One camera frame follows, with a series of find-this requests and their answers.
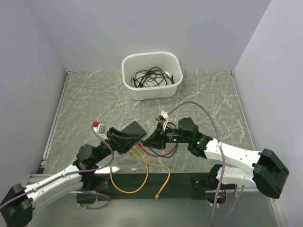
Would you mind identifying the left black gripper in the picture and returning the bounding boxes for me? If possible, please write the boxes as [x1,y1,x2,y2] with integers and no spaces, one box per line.
[93,127,141,164]

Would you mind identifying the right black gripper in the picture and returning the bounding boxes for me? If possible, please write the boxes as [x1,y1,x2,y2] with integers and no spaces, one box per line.
[143,122,191,150]

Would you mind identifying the blue ethernet cable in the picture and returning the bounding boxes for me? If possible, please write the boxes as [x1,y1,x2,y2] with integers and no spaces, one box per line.
[139,139,178,158]

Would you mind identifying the red ethernet cable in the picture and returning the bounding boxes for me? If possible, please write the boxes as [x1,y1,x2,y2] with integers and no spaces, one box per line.
[136,141,178,157]

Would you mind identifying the black network switch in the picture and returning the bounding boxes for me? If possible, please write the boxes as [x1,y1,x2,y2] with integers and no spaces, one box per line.
[121,121,146,138]

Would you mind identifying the yellow ethernet cable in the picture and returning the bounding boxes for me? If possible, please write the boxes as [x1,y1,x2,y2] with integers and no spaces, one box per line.
[131,145,171,199]
[109,148,149,194]

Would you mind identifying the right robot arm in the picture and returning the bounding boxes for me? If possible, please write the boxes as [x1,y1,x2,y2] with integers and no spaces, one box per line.
[143,117,289,199]

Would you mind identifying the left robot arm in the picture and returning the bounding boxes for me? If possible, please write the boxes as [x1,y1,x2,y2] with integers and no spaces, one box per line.
[0,125,146,227]

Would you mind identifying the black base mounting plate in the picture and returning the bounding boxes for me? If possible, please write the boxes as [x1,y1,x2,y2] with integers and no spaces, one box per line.
[76,173,236,204]

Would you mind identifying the white plastic tub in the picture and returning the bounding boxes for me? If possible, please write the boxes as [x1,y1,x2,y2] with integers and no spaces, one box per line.
[122,52,183,100]

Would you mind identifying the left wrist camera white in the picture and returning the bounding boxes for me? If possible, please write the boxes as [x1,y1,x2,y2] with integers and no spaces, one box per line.
[92,121,107,137]

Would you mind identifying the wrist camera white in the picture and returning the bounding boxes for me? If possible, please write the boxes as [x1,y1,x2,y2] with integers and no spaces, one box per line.
[155,110,169,122]
[92,121,107,137]

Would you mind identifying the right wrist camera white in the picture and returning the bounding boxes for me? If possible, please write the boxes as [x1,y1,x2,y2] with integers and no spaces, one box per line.
[155,110,169,122]

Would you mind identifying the tangled black cables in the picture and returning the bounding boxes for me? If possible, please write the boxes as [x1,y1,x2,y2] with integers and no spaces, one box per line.
[131,67,176,88]

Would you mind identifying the aluminium frame rail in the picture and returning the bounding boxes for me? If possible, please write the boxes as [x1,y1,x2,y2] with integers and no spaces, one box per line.
[27,174,62,185]

